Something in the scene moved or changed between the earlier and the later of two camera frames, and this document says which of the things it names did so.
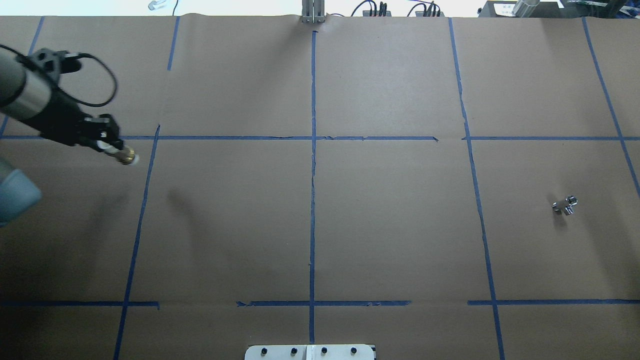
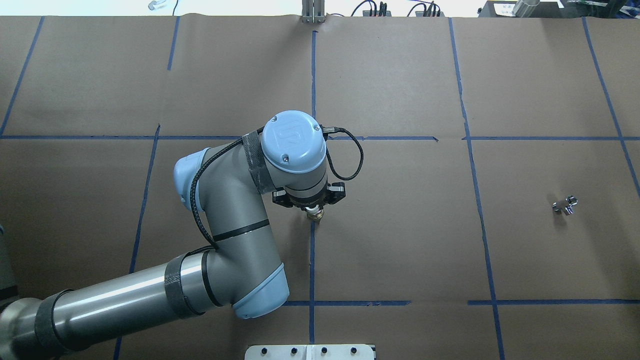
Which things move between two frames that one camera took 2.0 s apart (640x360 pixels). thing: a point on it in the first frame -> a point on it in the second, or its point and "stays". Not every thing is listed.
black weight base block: [504, 9] stays
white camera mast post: [310, 352] stays
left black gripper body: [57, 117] -> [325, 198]
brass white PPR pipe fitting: [125, 155] -> [316, 213]
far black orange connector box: [376, 13] stays
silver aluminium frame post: [313, 11] stays
